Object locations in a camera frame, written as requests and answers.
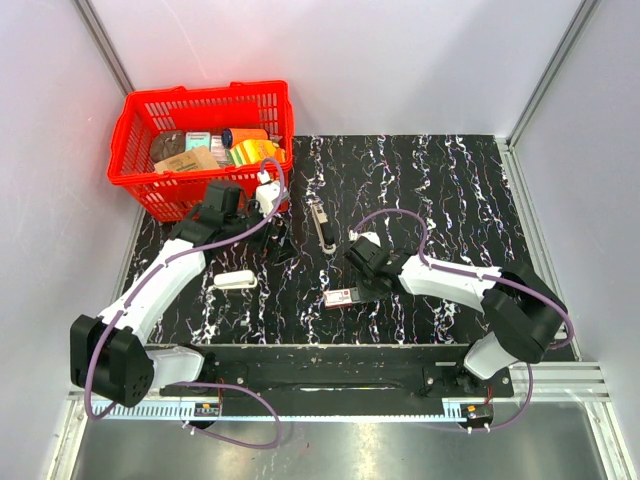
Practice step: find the yellow orange snack box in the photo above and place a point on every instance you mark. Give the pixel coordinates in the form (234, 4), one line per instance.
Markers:
(251, 151)

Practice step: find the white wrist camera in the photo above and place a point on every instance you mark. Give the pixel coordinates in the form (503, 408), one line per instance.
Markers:
(370, 236)
(267, 193)

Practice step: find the aluminium frame rail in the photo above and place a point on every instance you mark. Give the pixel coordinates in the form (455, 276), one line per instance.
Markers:
(548, 381)

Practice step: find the brown cardboard box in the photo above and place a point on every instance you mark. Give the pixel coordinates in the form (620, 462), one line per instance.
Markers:
(197, 159)

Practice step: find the teal white box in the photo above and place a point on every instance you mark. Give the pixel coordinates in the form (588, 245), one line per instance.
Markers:
(194, 140)

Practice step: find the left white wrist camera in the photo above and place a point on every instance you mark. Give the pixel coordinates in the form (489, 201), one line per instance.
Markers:
(267, 193)

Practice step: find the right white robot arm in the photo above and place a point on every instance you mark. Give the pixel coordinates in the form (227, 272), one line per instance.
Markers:
(523, 313)

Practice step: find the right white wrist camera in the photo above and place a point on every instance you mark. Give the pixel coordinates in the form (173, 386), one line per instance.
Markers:
(370, 236)

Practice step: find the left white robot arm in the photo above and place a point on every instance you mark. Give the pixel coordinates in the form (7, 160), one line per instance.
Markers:
(108, 354)

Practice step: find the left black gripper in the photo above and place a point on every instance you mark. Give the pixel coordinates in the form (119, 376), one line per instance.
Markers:
(277, 251)

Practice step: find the orange bottle blue cap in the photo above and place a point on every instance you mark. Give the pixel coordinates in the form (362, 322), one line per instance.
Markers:
(231, 137)

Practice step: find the pink white small box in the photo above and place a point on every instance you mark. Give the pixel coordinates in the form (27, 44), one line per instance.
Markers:
(218, 150)

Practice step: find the brown round cookie pack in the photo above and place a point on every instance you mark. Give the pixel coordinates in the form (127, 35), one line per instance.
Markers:
(167, 144)

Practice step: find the red white staple box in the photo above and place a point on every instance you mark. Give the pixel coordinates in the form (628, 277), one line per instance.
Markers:
(340, 298)

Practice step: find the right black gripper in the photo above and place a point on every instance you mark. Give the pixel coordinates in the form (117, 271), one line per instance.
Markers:
(370, 296)

